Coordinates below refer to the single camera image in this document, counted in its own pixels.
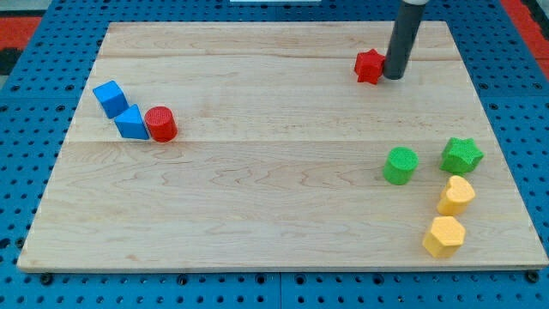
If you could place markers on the red star block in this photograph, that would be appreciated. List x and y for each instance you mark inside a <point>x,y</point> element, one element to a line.
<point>369,66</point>

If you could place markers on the green star block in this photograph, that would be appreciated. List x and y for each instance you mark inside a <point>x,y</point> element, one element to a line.
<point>460,156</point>

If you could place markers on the wooden board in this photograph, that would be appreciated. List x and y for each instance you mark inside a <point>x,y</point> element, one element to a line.
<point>278,161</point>

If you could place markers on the red cylinder block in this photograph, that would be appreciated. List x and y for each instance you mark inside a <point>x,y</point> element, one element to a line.
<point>161,123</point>

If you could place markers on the green cylinder block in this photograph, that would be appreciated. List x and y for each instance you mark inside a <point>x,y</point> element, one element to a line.
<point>400,165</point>

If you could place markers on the blue triangle block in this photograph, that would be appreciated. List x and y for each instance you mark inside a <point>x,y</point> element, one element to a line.
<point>130,124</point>

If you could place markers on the blue cube block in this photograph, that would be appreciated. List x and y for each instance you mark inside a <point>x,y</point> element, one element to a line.
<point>112,99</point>

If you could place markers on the yellow heart block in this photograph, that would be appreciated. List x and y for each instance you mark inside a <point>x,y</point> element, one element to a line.
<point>455,197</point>

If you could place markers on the yellow hexagon block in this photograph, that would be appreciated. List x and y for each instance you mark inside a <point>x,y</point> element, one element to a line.
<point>444,237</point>

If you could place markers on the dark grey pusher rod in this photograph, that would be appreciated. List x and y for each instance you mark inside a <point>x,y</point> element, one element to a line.
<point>406,26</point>

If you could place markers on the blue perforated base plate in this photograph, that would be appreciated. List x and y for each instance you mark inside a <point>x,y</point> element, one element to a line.
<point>39,99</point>

